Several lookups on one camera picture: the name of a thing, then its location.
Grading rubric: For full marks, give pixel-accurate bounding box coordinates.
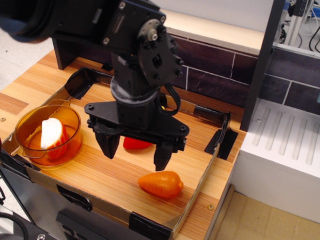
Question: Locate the cardboard fence with black tape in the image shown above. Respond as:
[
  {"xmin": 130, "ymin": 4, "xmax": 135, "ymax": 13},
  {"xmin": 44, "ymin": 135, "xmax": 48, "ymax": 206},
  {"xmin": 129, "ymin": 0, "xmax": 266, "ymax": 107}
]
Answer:
[{"xmin": 0, "ymin": 63, "xmax": 245, "ymax": 240}]

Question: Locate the white ridged sink drainboard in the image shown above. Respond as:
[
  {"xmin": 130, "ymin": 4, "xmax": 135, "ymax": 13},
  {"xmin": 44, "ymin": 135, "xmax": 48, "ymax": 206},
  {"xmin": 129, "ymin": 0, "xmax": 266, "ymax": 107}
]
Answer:
[{"xmin": 232, "ymin": 100, "xmax": 320, "ymax": 223}]

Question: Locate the toy orange carrot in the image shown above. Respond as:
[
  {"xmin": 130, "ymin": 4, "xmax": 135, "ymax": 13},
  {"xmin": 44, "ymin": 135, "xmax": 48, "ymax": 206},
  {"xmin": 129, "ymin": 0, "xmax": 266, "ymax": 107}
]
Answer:
[{"xmin": 137, "ymin": 171, "xmax": 184, "ymax": 199}]

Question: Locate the orange transparent plastic pot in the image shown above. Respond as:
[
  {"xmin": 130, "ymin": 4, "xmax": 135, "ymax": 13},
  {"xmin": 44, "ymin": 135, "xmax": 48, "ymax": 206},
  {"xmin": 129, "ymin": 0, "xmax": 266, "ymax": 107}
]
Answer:
[{"xmin": 14, "ymin": 99, "xmax": 83, "ymax": 167}]

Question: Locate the toy strawberry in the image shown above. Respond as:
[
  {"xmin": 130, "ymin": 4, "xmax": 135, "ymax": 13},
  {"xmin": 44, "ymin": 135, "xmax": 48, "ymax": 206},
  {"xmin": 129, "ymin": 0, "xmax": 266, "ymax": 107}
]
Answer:
[{"xmin": 123, "ymin": 137, "xmax": 152, "ymax": 150}]

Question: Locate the toy salmon sushi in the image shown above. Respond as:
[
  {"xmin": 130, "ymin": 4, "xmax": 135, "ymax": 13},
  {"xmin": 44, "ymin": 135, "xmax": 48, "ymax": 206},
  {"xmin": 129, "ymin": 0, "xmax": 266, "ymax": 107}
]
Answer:
[{"xmin": 40, "ymin": 117, "xmax": 69, "ymax": 160}]

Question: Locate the beige wooden shelf ledge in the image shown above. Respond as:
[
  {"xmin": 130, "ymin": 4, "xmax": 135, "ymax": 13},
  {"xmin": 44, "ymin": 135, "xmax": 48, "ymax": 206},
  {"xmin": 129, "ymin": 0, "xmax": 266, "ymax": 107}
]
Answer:
[{"xmin": 161, "ymin": 9, "xmax": 265, "ymax": 56}]

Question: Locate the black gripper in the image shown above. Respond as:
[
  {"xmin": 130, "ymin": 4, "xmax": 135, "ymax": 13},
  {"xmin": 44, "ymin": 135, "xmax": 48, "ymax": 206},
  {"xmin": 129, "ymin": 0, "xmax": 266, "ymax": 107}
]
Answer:
[{"xmin": 84, "ymin": 101, "xmax": 190, "ymax": 172}]

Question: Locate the dark grey vertical post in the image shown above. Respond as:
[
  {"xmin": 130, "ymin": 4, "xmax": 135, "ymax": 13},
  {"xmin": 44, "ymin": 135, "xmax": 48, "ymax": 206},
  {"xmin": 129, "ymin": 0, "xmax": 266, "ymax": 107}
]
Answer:
[{"xmin": 240, "ymin": 0, "xmax": 285, "ymax": 132}]

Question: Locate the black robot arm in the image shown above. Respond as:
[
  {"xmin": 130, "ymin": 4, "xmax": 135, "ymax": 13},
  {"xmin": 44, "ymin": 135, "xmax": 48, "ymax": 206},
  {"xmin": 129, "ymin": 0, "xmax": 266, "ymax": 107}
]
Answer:
[{"xmin": 0, "ymin": 0, "xmax": 189, "ymax": 171}]

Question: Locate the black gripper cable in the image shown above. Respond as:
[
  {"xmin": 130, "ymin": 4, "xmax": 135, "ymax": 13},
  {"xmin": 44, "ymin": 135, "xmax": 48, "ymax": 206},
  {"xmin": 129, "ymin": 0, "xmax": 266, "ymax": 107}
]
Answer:
[{"xmin": 159, "ymin": 83, "xmax": 182, "ymax": 116}]

